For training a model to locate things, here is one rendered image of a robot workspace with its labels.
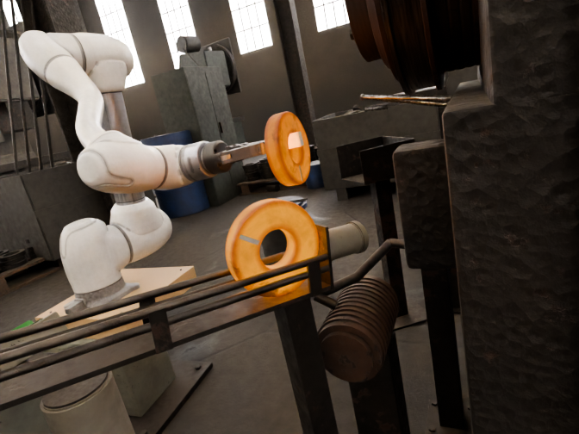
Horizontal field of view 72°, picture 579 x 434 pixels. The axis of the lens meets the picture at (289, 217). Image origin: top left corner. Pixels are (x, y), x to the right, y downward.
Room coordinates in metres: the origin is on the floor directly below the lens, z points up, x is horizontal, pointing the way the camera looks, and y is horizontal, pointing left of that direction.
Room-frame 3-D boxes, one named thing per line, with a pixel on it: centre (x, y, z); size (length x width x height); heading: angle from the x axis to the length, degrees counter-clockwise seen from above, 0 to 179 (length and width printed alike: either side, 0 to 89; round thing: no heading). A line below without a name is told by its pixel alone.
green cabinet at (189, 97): (4.76, 0.77, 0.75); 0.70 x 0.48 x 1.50; 153
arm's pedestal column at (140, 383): (1.27, 0.68, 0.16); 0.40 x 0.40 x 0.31; 67
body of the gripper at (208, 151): (0.93, 0.11, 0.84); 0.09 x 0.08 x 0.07; 63
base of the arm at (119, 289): (1.25, 0.69, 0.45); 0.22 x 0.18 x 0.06; 152
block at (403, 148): (0.73, -0.27, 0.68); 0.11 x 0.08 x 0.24; 63
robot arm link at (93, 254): (1.28, 0.67, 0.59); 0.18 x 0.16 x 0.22; 143
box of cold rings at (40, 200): (3.83, 2.03, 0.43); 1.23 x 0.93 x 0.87; 151
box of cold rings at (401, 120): (3.71, -0.99, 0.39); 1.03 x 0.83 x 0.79; 67
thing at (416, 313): (1.49, -0.36, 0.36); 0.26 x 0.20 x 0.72; 8
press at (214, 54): (9.06, 1.07, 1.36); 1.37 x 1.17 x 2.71; 53
